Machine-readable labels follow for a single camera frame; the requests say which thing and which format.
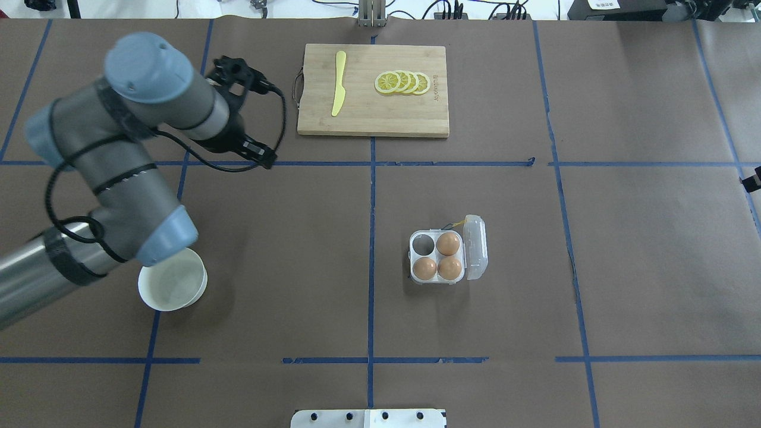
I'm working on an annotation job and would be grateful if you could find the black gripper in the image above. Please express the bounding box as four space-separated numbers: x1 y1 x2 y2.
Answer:
196 113 277 169

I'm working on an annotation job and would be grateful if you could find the brown egg from bowl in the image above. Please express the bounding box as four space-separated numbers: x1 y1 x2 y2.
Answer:
411 257 438 282

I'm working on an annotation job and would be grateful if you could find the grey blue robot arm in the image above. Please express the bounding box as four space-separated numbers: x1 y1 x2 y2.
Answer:
1 32 283 328

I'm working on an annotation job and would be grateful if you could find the clear plastic egg box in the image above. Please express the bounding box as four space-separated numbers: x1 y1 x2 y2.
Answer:
408 215 489 285

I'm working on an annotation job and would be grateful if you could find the brown egg far in box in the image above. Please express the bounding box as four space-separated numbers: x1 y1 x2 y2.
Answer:
436 231 461 257

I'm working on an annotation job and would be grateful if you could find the brown egg in box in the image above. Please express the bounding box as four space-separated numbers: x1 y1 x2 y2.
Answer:
436 231 461 257
437 256 464 282

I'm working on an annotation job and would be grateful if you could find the brown egg near in box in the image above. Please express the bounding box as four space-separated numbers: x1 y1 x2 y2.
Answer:
437 256 464 282

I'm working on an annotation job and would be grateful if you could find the bamboo cutting board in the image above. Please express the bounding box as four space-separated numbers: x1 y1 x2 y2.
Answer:
297 43 449 139

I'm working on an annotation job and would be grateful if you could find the yellow plastic knife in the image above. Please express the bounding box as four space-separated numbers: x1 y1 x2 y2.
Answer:
331 51 346 117

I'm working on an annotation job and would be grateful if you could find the lemon slice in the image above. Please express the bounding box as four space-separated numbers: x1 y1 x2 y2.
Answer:
411 73 430 95
401 71 419 94
373 71 402 94
394 70 413 94

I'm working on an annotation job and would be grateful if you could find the white paper bowl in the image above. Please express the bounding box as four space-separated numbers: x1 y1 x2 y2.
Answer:
137 247 207 311

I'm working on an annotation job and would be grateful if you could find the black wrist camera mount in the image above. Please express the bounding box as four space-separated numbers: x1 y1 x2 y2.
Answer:
205 56 283 114

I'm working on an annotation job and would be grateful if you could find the aluminium frame post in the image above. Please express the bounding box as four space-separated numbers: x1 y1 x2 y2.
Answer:
357 0 388 27

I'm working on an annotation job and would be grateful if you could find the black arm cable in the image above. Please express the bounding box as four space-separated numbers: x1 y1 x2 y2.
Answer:
45 86 287 263

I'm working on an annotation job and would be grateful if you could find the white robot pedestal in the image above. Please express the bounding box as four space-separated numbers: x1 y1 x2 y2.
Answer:
290 408 448 427

